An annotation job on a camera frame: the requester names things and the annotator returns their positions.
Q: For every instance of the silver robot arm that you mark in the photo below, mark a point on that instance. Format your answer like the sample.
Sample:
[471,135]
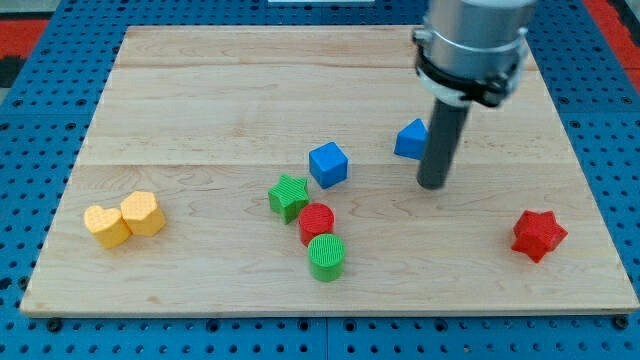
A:
[472,50]

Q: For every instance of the green star block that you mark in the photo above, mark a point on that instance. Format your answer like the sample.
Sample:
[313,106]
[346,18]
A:
[288,197]

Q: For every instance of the yellow hexagon block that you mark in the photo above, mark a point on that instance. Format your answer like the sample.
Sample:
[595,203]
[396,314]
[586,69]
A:
[142,213]

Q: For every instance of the red star block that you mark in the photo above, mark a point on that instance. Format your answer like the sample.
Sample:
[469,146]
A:
[537,233]

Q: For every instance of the blue cube block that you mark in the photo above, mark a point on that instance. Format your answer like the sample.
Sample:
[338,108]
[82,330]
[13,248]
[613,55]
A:
[328,165]

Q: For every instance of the red cylinder block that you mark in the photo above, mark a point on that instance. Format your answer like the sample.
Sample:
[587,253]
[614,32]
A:
[315,219]

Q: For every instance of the green cylinder block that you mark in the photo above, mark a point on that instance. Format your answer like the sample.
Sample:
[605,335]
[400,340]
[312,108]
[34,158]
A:
[326,253]

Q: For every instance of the light wooden board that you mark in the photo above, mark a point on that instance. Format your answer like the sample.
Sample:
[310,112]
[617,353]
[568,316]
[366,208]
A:
[208,118]

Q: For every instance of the blue triangle block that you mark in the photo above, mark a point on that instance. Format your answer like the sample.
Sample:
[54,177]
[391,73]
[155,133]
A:
[411,140]

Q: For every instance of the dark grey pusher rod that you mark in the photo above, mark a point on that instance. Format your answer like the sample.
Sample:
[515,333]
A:
[445,128]

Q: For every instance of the yellow heart block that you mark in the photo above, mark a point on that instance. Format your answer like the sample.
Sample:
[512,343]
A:
[107,226]

